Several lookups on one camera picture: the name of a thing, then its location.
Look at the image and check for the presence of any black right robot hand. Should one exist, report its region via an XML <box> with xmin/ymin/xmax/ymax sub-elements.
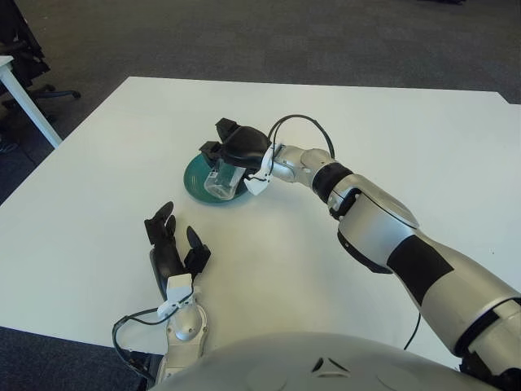
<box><xmin>199</xmin><ymin>117</ymin><xmax>274</xmax><ymax>170</ymax></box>

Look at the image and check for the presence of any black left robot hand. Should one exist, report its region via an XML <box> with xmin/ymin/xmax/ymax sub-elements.
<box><xmin>143</xmin><ymin>201</ymin><xmax>212</xmax><ymax>301</ymax></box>

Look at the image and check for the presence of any clear bottle with blue cap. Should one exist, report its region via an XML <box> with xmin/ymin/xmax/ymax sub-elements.
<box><xmin>204</xmin><ymin>159</ymin><xmax>247</xmax><ymax>201</ymax></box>

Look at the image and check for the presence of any teal round plate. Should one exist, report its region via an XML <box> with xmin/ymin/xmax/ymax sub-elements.
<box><xmin>182</xmin><ymin>152</ymin><xmax>256</xmax><ymax>207</ymax></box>

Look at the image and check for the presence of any grey robot torso shell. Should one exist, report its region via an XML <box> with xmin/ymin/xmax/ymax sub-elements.
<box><xmin>156</xmin><ymin>330</ymin><xmax>504</xmax><ymax>391</ymax></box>

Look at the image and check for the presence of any white desk leg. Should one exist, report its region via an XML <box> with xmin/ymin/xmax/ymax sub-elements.
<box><xmin>0</xmin><ymin>55</ymin><xmax>63</xmax><ymax>148</ymax></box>

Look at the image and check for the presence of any black office chair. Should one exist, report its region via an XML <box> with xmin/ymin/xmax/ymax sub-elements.
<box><xmin>0</xmin><ymin>0</ymin><xmax>81</xmax><ymax>123</ymax></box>

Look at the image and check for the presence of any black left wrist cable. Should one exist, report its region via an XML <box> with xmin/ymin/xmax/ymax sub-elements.
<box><xmin>112</xmin><ymin>301</ymin><xmax>195</xmax><ymax>384</ymax></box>

